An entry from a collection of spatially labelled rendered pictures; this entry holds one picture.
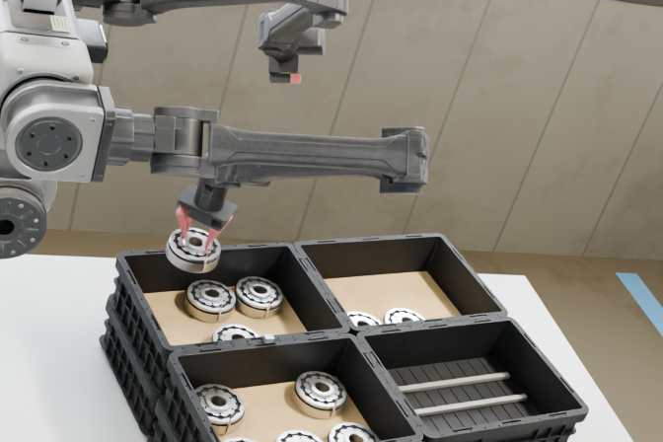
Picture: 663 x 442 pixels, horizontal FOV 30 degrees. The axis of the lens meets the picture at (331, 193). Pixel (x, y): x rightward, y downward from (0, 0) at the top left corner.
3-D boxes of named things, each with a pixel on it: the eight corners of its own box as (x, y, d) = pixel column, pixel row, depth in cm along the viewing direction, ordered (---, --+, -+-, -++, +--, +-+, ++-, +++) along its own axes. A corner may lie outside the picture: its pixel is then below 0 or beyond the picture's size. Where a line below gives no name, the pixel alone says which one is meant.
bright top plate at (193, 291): (195, 314, 248) (195, 311, 248) (181, 282, 255) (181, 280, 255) (241, 312, 253) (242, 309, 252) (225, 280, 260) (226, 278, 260)
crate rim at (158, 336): (163, 361, 226) (166, 351, 225) (111, 260, 247) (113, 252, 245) (349, 340, 246) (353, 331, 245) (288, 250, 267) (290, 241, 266)
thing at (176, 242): (180, 263, 233) (180, 261, 233) (162, 230, 240) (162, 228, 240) (227, 260, 239) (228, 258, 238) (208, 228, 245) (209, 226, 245)
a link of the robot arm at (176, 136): (144, 113, 180) (142, 150, 180) (211, 119, 184) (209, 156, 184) (129, 120, 189) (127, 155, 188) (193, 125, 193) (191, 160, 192)
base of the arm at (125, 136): (83, 152, 186) (97, 83, 180) (136, 156, 189) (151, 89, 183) (91, 184, 180) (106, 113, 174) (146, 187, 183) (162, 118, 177)
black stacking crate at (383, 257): (336, 376, 251) (352, 333, 245) (277, 285, 272) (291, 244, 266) (491, 356, 271) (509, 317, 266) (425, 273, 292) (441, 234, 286)
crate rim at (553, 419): (423, 448, 225) (427, 439, 224) (350, 340, 246) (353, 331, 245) (588, 420, 246) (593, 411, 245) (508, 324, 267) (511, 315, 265)
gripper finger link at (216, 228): (191, 229, 242) (202, 191, 237) (224, 245, 241) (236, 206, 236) (177, 246, 237) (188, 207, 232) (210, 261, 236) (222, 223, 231)
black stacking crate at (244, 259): (153, 400, 231) (166, 353, 225) (105, 299, 251) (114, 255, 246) (335, 376, 251) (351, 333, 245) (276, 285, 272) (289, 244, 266)
